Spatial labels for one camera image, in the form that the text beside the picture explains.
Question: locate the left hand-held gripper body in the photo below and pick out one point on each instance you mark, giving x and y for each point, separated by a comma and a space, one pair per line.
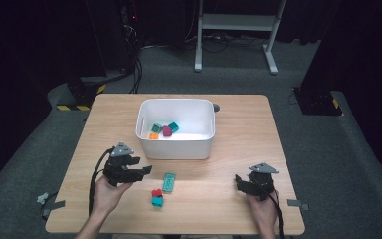
117, 169

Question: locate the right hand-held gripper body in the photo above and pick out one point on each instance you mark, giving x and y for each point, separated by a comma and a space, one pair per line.
262, 182

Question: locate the red building block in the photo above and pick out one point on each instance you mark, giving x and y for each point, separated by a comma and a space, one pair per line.
156, 192

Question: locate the long mint green building block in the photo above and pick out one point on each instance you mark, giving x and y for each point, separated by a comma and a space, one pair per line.
169, 182

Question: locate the orange building block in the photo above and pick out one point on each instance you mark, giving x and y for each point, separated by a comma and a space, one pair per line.
153, 136

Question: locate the maroon building block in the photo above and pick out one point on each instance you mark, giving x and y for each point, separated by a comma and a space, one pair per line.
167, 131

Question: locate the white plastic bin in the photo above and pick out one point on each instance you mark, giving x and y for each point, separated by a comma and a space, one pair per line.
179, 149

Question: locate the person's right hand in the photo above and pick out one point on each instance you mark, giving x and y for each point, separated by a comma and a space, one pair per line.
263, 210

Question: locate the person's left hand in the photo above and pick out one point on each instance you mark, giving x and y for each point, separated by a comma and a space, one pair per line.
107, 197

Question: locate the grey tape strip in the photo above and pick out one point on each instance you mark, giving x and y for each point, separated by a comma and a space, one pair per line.
298, 204
54, 205

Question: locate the grey round knob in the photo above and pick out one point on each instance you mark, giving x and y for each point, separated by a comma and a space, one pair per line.
216, 107

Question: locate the black stand base yellow stripes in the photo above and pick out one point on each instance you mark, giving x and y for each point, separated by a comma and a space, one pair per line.
83, 94

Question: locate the dark curtain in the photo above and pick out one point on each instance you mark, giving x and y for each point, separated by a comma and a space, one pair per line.
361, 49
20, 66

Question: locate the white metal stand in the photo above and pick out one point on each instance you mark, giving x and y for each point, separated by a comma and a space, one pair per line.
238, 21

